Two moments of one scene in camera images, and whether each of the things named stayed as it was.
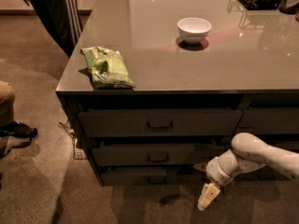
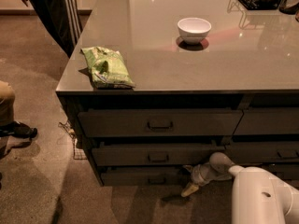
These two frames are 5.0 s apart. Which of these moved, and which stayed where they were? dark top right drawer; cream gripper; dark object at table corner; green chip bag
Moved: cream gripper
Stayed: dark object at table corner; dark top right drawer; green chip bag
